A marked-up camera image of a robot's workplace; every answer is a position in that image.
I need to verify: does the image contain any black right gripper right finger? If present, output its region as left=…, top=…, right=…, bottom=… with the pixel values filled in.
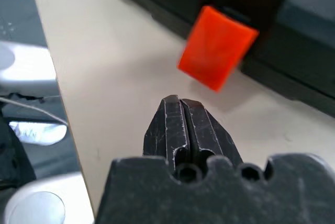
left=181, top=98, right=244, bottom=169

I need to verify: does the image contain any black plastic tool case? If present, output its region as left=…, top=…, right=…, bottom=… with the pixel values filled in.
left=104, top=0, right=335, bottom=118

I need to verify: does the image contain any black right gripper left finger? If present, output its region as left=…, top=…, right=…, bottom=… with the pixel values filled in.
left=142, top=94, right=189, bottom=174

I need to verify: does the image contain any silver robot body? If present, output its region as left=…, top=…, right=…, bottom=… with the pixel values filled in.
left=0, top=40, right=95, bottom=224

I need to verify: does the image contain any orange case latch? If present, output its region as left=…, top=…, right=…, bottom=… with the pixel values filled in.
left=177, top=5, right=260, bottom=93

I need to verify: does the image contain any thin grey wire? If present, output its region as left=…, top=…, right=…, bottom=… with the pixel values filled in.
left=0, top=96, right=69, bottom=126

